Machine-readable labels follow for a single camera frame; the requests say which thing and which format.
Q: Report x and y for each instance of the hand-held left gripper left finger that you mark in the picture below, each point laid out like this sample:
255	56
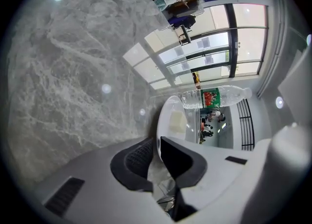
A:
109	201

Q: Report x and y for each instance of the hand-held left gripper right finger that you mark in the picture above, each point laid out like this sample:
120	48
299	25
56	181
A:
219	181

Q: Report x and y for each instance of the white round plate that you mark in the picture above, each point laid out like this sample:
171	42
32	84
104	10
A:
164	118

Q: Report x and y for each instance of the grey marble table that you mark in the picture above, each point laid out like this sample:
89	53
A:
61	60

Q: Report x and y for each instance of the black metal railing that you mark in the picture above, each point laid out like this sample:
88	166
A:
246	125

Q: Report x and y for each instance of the clear water bottle green label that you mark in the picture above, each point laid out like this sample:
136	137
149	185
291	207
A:
231	96

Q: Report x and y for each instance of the large black framed window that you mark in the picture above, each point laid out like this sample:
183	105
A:
248	47

